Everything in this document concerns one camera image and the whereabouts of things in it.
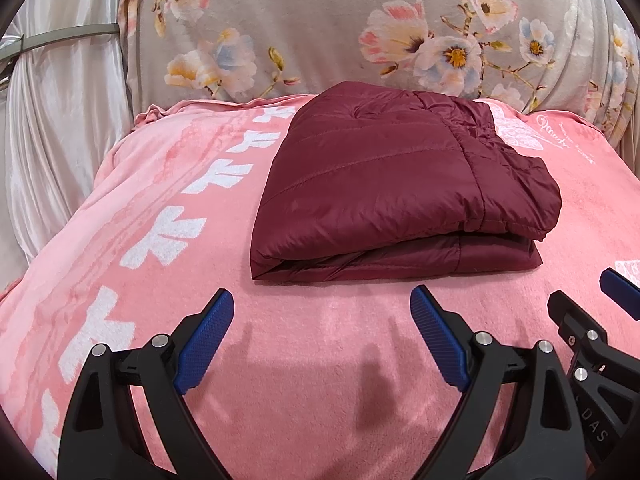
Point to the maroon puffer jacket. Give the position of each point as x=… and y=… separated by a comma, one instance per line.
x=375, y=175

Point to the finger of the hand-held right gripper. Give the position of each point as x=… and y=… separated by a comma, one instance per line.
x=575, y=322
x=622, y=290

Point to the pink printed blanket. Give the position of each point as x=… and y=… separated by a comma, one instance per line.
x=325, y=360

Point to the grey floral blanket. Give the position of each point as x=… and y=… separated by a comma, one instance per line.
x=325, y=25

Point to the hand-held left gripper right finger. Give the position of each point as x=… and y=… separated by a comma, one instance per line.
x=440, y=340

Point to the silver satin curtain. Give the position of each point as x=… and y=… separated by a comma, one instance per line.
x=65, y=135

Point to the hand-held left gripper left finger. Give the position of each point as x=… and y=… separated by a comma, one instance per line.
x=205, y=340

